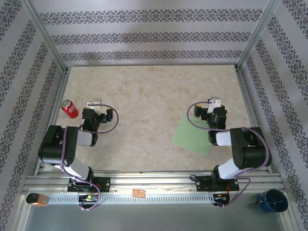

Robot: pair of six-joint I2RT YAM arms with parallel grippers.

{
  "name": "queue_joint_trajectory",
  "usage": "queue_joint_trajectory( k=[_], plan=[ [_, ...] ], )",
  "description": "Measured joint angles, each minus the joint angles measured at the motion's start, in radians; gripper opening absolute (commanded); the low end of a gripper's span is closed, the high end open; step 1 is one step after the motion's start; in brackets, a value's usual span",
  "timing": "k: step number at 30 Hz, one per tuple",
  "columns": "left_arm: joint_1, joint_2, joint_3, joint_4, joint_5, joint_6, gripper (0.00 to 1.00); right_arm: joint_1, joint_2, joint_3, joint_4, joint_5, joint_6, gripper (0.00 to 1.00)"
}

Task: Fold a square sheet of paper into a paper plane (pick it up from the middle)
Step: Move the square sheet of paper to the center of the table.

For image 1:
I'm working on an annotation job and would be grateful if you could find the grey metal shelf plate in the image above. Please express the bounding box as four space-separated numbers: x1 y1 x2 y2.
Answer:
24 203 284 231

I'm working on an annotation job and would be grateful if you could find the blue enamel mug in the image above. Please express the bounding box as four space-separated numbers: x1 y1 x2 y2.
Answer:
255 189 289 213

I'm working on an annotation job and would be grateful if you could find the small circuit board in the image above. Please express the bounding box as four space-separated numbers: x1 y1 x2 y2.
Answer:
214 193 231 202
78 194 99 202

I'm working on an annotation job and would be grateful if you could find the aluminium left side rail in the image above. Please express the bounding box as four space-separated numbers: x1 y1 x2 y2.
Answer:
33 67 72 176

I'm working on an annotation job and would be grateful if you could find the green paper sheet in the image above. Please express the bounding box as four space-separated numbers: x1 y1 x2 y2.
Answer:
172 114 215 156

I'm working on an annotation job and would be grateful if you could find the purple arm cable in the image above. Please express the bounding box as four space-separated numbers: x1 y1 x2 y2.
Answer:
60 102 119 212
187 102 270 210

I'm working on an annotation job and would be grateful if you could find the aluminium front frame rail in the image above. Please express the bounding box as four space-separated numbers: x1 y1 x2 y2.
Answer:
23 171 286 195

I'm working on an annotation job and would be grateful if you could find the aluminium right side rail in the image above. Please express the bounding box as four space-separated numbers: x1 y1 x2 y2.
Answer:
234 66 274 174

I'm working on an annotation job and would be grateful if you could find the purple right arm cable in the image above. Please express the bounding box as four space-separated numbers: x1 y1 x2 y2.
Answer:
187 102 270 210

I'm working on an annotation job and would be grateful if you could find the aluminium left frame post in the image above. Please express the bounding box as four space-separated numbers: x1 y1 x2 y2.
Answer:
20 0 68 73

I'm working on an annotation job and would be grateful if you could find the red soda can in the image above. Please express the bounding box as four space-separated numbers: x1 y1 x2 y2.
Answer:
60 99 79 119

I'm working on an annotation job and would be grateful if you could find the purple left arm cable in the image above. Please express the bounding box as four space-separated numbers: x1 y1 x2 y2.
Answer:
60 102 119 212

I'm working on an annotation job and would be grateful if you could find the amber bottle with black cap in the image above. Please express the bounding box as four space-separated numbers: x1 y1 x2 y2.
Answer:
26 192 50 206

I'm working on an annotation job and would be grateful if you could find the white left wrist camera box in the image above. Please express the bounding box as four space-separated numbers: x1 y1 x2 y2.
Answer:
86 99 103 114

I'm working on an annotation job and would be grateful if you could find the aluminium frame post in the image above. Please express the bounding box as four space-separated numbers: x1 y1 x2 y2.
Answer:
20 0 68 73
236 0 284 71

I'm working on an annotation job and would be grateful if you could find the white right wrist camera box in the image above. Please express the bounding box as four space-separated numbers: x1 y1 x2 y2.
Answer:
207 96 221 114

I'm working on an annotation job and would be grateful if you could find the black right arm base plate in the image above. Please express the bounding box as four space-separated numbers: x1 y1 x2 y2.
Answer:
196 176 240 192

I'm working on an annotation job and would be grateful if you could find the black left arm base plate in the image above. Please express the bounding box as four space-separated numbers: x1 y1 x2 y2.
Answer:
67 177 111 193

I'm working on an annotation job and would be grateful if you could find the aluminium right frame post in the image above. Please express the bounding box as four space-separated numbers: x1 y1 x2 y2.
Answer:
236 0 284 71

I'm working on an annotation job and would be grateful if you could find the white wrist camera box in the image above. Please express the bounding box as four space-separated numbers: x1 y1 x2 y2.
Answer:
86 99 103 114
207 96 221 114

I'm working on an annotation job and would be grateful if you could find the grey slotted cable duct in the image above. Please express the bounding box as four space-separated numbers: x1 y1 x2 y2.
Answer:
48 194 215 205

